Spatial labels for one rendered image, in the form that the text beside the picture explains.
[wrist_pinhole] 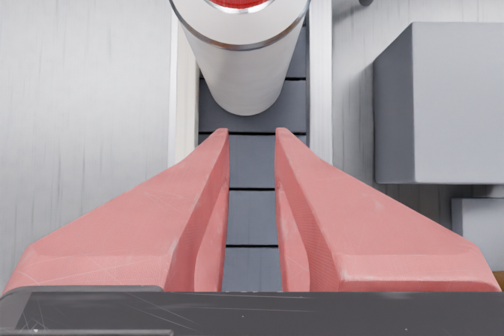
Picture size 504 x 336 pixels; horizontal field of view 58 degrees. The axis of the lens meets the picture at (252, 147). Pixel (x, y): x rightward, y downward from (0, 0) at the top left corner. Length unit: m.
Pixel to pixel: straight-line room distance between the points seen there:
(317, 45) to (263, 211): 0.12
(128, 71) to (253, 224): 0.16
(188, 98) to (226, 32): 0.13
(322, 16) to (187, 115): 0.10
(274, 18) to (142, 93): 0.24
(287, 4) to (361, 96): 0.23
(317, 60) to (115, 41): 0.20
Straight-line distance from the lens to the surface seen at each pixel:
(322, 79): 0.24
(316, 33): 0.24
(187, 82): 0.29
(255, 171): 0.31
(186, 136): 0.28
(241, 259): 0.32
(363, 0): 0.39
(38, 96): 0.41
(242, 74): 0.19
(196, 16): 0.16
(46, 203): 0.40
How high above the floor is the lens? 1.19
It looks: 85 degrees down
